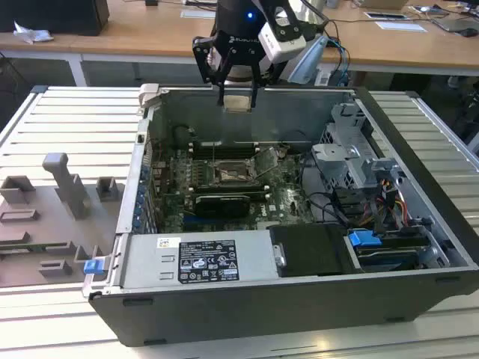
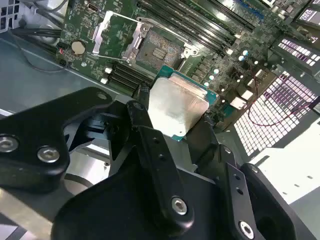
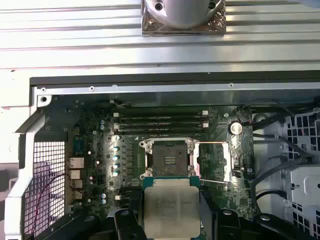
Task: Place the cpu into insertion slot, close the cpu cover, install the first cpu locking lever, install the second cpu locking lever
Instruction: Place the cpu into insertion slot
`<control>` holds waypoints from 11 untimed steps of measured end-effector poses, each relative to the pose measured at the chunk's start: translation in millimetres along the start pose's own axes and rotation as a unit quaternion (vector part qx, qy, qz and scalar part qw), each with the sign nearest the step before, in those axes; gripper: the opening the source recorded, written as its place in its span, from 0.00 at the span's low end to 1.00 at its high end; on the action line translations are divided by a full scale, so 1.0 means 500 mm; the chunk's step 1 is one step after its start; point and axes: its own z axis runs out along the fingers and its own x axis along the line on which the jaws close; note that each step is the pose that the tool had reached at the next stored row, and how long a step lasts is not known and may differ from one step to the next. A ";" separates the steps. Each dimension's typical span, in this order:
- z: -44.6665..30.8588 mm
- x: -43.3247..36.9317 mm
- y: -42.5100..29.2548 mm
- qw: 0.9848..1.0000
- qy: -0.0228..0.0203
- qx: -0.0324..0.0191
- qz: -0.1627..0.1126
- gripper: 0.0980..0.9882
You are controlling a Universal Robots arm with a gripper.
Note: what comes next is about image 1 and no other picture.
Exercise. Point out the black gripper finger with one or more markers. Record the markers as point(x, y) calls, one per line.
point(202, 60)
point(255, 75)

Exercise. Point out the silver CPU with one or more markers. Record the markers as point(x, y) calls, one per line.
point(237, 102)

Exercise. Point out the CPU socket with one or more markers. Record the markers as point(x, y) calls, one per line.
point(234, 174)

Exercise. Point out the wooden desk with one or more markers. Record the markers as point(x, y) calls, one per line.
point(149, 33)

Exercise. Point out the grey case latch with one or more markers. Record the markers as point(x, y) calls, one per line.
point(149, 95)

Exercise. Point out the small white device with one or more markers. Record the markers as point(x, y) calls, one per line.
point(323, 78)

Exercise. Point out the metal drive cage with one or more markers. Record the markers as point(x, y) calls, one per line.
point(337, 164)

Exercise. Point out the green motherboard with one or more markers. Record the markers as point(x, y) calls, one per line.
point(284, 202)

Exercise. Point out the black graphics card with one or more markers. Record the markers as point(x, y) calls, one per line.
point(222, 205)

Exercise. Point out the flat tablet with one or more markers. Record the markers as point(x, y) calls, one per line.
point(385, 15)

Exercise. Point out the black box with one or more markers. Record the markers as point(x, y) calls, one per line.
point(52, 15)

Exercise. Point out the crumpled white paper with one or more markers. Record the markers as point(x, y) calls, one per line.
point(31, 33)

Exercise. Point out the black plastic shroud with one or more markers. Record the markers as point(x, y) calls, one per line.
point(310, 248)

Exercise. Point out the hard disk in blue carrier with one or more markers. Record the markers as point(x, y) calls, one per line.
point(365, 238)

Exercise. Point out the dark laptop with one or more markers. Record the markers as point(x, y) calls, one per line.
point(454, 23)

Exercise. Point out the silver power supply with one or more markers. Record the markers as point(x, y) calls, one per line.
point(149, 261)

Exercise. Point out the black mouse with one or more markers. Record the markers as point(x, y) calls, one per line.
point(468, 32)

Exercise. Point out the grey parts rack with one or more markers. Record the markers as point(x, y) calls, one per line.
point(45, 220)

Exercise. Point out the blue plastic clip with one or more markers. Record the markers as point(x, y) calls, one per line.
point(93, 266)

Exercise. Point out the black PC case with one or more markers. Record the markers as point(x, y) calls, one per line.
point(262, 318)

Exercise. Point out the green RAM stick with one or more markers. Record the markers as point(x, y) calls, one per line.
point(37, 247)

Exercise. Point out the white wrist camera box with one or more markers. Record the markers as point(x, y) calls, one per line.
point(278, 46)

